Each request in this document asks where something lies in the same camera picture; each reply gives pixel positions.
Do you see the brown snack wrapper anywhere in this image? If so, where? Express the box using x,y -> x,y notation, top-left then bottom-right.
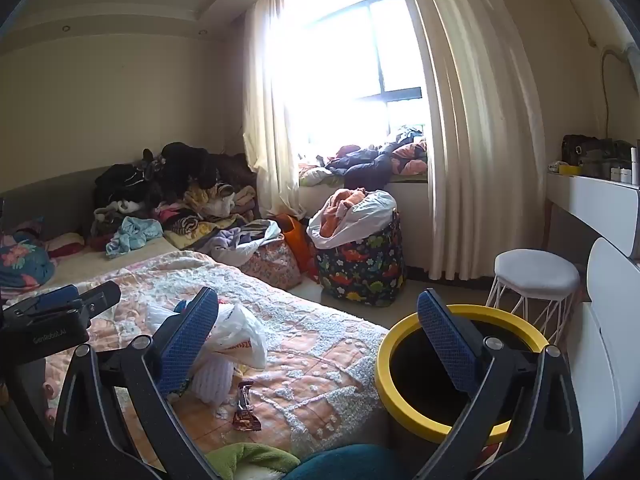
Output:
232,381 -> 262,432

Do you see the pink patchwork blanket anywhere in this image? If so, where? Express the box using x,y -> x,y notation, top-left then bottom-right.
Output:
0,250 -> 391,461

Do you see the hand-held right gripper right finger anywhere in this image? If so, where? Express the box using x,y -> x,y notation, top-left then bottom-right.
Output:
416,288 -> 586,480

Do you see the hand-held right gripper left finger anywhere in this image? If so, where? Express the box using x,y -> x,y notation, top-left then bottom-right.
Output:
52,286 -> 221,480

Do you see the white plastic bag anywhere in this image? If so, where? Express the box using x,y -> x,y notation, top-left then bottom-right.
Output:
145,300 -> 268,368

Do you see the pink floral bag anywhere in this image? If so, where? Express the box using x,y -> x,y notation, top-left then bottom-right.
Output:
240,235 -> 302,291

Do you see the dinosaur print storage bag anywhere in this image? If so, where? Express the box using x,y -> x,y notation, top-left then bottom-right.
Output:
312,210 -> 407,307

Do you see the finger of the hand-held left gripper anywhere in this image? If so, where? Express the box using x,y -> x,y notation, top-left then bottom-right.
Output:
4,285 -> 82,318
79,281 -> 122,321

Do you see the orange garment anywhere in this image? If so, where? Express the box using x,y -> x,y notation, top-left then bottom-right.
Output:
320,189 -> 368,238

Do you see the white vanity desk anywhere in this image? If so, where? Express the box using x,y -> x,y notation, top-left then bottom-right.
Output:
545,172 -> 640,236

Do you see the light blue cloth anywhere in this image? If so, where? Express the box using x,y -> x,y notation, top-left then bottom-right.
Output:
105,216 -> 163,259

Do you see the white bag of clothes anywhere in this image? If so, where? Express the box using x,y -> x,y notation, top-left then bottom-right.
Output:
306,187 -> 398,251

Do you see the red striped cloth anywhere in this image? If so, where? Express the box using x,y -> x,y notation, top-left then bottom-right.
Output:
45,232 -> 86,259

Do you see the grey wall cable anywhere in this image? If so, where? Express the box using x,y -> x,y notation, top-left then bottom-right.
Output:
600,45 -> 631,133

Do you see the clothes heap on window ledge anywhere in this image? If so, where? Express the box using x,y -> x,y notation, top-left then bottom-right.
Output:
299,127 -> 430,188

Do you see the cream curtain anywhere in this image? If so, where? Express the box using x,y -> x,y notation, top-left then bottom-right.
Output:
390,0 -> 546,281
241,0 -> 311,221

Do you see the pile of mixed clothes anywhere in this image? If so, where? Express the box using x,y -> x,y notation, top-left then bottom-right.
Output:
90,142 -> 258,256

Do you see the blue floral pillow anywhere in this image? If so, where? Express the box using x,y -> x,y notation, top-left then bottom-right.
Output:
0,217 -> 57,291

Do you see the white lilac cloth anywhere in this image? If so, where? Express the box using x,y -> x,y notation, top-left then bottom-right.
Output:
202,220 -> 283,266

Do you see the white bottle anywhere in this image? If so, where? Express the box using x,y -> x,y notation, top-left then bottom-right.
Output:
610,147 -> 640,186

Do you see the green cloth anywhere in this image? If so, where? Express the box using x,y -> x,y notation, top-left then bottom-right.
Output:
205,442 -> 301,480

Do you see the white rounded cabinet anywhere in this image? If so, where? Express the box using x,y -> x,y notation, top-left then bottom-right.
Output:
565,237 -> 640,478

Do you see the grey headboard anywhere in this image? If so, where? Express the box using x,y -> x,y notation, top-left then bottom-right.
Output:
0,165 -> 101,241

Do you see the yellow rimmed black trash bin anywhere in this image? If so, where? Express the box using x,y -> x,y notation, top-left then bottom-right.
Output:
375,304 -> 551,480

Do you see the white wire frame stool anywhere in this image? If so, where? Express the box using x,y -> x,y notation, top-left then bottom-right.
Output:
486,249 -> 582,346

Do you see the dark brown bag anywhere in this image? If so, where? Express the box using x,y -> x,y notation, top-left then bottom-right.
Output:
561,134 -> 601,166

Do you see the orange bag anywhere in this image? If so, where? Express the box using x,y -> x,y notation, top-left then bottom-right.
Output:
274,213 -> 321,283

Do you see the window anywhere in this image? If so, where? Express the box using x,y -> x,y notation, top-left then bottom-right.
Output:
280,0 -> 431,151

